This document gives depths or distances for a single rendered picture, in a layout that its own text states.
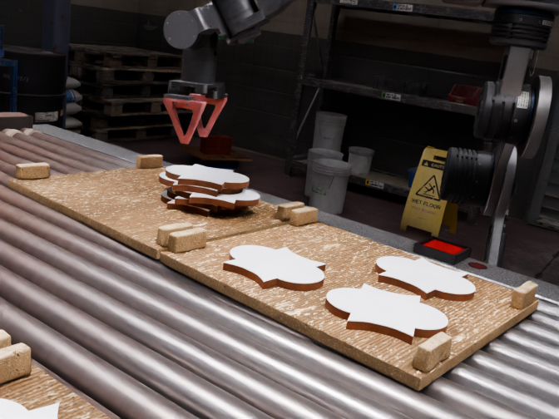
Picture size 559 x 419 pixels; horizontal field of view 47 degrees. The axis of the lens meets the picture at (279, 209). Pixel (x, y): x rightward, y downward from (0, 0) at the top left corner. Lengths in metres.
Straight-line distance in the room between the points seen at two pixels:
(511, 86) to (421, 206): 3.07
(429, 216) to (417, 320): 3.84
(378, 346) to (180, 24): 0.57
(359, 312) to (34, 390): 0.37
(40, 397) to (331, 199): 4.26
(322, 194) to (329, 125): 1.14
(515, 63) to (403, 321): 0.97
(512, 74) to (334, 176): 3.20
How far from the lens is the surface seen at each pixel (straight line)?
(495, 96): 1.61
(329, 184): 4.72
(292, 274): 0.84
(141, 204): 1.12
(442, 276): 0.94
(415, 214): 4.65
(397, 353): 0.71
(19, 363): 0.60
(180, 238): 0.90
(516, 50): 1.62
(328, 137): 5.77
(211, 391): 0.62
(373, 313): 0.77
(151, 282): 0.86
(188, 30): 1.01
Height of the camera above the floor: 1.25
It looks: 15 degrees down
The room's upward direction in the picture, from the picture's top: 8 degrees clockwise
